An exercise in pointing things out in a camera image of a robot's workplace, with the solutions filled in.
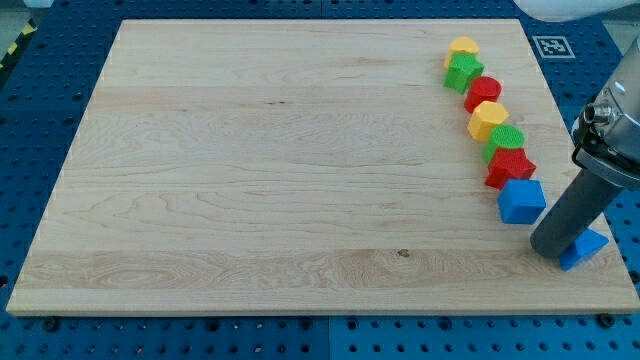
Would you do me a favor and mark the blue triangle block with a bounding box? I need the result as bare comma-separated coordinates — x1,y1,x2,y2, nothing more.
559,229,609,271

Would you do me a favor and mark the green cylinder block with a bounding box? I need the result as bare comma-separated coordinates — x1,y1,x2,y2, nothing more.
482,125,525,163

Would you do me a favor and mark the green star block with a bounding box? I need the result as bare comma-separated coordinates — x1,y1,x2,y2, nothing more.
443,53,485,94

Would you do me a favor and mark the red star block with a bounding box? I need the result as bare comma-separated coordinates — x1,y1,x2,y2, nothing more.
485,147,536,190

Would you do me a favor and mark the grey cylindrical pointer tool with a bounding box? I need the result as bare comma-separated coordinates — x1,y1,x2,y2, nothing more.
530,169,622,258

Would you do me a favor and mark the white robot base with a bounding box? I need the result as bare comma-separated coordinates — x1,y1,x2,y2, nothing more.
514,0,639,22

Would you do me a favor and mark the white fiducial marker tag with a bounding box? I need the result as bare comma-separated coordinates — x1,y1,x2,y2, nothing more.
533,35,575,59

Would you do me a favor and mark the blue cube block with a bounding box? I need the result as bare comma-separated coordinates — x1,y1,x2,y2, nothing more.
497,179,547,225

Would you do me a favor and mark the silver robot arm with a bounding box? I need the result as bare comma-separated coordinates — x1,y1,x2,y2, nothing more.
573,39,639,191

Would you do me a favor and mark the yellow hexagon block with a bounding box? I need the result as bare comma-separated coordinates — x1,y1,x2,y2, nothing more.
467,101,510,142

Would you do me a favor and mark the red cylinder block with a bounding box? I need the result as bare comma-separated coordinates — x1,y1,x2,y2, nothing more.
463,76,502,113

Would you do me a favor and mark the light wooden board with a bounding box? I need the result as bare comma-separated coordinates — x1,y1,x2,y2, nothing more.
7,19,639,317

